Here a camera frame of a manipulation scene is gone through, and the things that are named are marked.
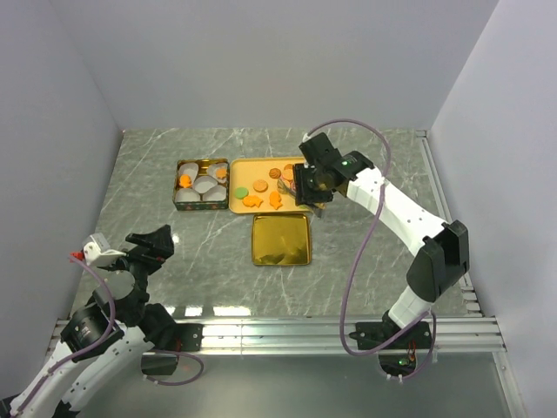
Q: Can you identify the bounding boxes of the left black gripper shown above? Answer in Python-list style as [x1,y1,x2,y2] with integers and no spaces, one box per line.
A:
[98,224,173,320]

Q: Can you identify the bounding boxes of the orange fish cookie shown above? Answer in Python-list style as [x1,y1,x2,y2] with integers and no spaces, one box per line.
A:
[178,174,192,188]
[242,195,263,207]
[269,191,283,210]

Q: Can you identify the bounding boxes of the orange flower cookie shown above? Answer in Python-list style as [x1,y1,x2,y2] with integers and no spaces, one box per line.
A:
[216,168,227,180]

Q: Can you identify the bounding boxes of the metal tongs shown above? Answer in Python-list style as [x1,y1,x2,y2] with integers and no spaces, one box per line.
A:
[277,179,325,219]

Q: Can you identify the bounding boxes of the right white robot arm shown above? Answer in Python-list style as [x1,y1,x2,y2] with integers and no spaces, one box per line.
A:
[294,133,469,348]

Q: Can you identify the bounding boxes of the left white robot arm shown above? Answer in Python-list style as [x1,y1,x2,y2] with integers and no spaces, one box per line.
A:
[1,225,181,417]

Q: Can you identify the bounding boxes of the brown round cookie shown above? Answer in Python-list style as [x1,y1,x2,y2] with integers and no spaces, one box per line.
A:
[252,179,268,192]

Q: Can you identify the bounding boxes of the yellow serving tray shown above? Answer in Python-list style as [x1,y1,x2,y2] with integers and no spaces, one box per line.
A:
[229,157,311,215]

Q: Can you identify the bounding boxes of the green square cookie tin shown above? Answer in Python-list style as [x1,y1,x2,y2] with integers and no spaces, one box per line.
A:
[172,158,230,212]

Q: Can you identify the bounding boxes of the gold tin lid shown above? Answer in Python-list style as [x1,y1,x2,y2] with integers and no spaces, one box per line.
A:
[252,212,312,266]

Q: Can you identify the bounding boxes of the green round cookie left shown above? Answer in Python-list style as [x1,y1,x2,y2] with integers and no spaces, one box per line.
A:
[234,187,249,199]

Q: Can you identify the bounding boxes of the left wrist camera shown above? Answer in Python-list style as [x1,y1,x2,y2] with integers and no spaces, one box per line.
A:
[70,233,125,267]

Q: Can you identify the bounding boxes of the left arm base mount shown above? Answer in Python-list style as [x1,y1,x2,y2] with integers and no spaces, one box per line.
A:
[141,323,204,377]

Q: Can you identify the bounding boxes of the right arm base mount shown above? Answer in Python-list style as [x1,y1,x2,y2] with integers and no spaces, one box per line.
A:
[349,319,437,383]

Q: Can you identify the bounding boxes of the aluminium rail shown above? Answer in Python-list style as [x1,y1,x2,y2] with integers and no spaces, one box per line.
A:
[47,317,508,356]

